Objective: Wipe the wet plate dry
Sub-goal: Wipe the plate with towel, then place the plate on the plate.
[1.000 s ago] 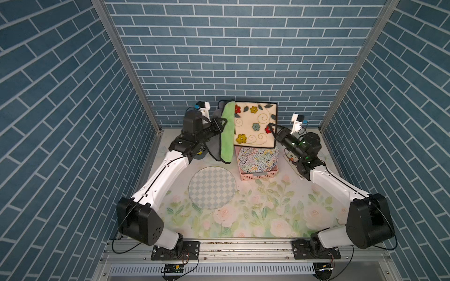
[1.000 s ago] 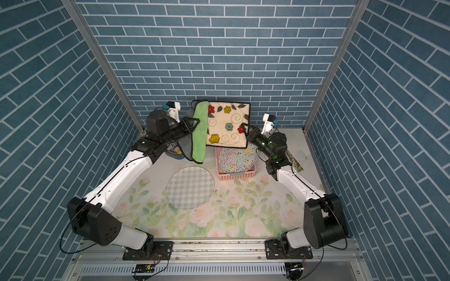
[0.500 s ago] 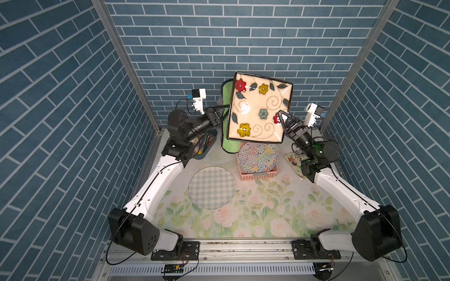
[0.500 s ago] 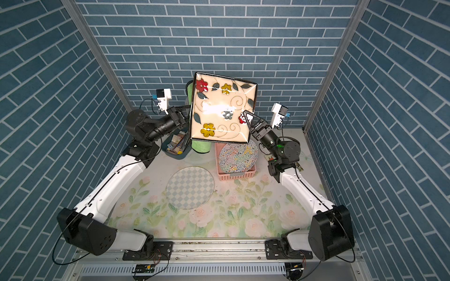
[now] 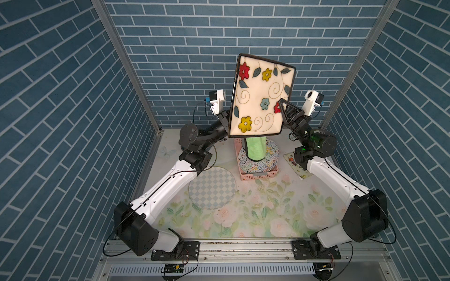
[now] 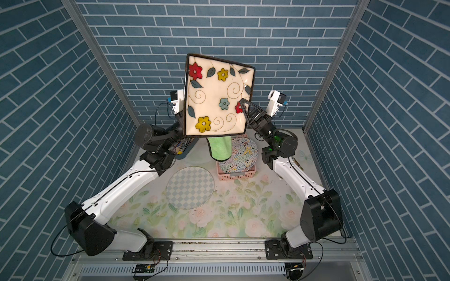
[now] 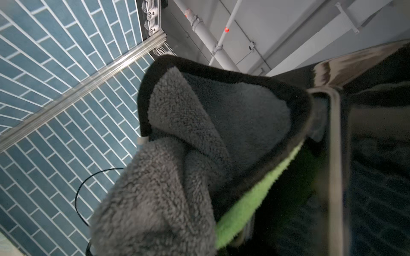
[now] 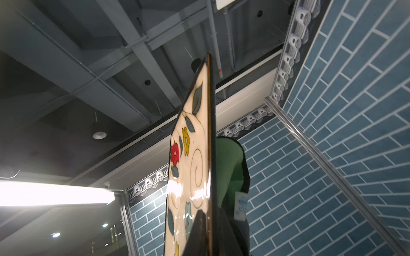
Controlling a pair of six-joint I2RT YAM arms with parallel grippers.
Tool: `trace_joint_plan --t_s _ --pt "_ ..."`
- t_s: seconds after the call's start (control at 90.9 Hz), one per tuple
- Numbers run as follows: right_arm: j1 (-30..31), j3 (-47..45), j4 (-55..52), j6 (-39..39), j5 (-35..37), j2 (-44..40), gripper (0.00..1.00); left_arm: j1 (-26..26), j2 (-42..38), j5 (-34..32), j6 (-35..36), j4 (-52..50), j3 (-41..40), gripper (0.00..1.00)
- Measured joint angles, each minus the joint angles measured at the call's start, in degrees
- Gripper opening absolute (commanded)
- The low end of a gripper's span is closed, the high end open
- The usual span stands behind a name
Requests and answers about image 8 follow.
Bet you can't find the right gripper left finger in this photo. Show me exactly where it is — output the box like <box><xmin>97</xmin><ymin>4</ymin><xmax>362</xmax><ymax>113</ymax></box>
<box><xmin>182</xmin><ymin>210</ymin><xmax>211</xmax><ymax>256</ymax></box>

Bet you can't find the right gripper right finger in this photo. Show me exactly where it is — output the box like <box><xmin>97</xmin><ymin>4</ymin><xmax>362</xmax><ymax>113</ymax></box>
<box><xmin>216</xmin><ymin>208</ymin><xmax>243</xmax><ymax>256</ymax></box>

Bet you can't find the square floral plate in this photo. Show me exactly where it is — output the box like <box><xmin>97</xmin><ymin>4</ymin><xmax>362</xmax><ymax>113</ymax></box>
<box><xmin>163</xmin><ymin>54</ymin><xmax>216</xmax><ymax>256</ymax></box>

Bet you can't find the green grey microfibre cloth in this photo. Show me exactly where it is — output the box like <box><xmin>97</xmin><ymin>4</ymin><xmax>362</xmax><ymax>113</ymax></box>
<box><xmin>216</xmin><ymin>136</ymin><xmax>252</xmax><ymax>256</ymax></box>

